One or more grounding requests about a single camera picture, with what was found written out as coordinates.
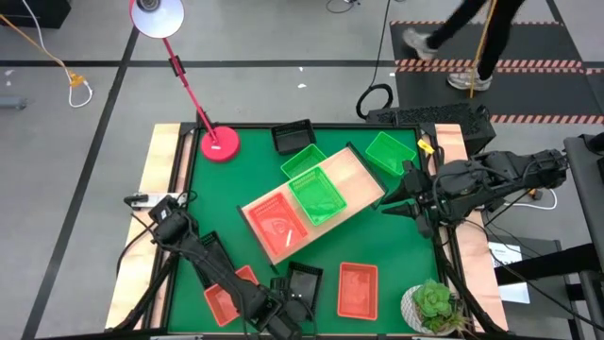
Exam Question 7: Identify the grey floor object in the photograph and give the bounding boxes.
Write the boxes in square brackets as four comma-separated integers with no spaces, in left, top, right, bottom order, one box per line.
[0,95,28,111]

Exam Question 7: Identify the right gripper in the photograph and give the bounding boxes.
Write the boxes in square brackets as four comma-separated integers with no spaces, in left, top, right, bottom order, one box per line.
[380,172,447,237]

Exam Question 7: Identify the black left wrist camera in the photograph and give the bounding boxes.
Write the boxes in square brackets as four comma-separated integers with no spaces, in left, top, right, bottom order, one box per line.
[244,292,285,330]

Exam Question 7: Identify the orange slotted plastic basket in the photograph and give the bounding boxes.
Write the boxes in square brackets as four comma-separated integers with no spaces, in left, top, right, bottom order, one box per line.
[246,191,310,259]
[203,264,260,329]
[336,261,380,322]

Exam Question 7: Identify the orange extension cable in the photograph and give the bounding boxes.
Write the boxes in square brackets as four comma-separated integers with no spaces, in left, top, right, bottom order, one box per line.
[0,12,87,89]

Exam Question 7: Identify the black bar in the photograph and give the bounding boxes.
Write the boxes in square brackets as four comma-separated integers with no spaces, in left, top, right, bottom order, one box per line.
[494,242,604,287]

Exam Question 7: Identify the white paper sheet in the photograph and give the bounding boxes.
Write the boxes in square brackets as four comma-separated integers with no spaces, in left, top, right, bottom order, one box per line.
[488,240,532,306]

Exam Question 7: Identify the black box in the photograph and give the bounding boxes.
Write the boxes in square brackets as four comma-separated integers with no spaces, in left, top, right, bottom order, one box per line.
[0,0,73,29]

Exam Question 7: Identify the green table mat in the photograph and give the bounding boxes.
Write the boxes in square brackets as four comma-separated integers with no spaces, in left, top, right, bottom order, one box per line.
[167,127,443,334]

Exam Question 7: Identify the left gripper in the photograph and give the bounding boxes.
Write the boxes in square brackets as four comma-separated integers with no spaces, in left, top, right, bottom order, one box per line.
[270,276,316,340]

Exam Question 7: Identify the black floor mat striped edges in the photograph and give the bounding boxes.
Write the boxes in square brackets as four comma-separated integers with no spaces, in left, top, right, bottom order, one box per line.
[389,20,604,126]

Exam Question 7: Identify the yellow hanging cable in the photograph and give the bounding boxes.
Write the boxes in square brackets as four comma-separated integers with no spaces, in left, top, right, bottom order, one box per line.
[469,0,499,99]

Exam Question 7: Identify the green slotted plastic basket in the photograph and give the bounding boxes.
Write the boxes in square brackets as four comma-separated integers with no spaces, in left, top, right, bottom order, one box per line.
[363,130,418,178]
[287,165,349,228]
[279,143,328,180]

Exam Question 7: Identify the white floor cable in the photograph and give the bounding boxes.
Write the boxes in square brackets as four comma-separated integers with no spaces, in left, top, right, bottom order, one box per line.
[21,0,94,110]

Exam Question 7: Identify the person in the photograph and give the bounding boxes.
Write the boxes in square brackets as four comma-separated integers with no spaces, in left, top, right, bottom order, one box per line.
[402,0,528,92]

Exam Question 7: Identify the black perforated computer case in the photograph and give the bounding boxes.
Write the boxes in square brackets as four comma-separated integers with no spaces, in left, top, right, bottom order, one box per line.
[365,102,497,157]

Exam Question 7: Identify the black coiled cable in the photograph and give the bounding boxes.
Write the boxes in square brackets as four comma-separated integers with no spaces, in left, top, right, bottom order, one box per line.
[354,0,395,121]

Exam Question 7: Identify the red desk lamp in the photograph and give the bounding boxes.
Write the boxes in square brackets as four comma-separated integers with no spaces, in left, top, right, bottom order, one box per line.
[128,0,242,164]

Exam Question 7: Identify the succulent in white pot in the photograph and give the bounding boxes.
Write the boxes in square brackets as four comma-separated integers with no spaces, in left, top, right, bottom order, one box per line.
[400,278,473,337]

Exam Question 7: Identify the wooden board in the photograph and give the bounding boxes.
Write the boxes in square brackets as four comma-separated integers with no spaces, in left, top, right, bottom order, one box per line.
[235,141,390,275]

